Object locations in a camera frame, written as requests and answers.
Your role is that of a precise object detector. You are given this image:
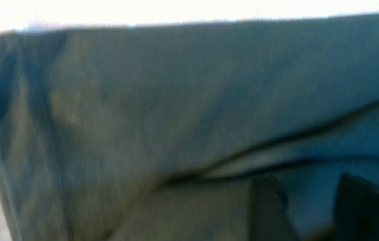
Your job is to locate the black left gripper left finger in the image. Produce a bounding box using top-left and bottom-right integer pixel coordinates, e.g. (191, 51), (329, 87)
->
(249, 176), (301, 241)

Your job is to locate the dark gray long-sleeve shirt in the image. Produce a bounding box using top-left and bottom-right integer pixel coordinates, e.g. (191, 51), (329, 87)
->
(0, 14), (379, 241)

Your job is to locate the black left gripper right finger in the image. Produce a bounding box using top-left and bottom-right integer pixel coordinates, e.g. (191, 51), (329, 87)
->
(334, 174), (379, 241)

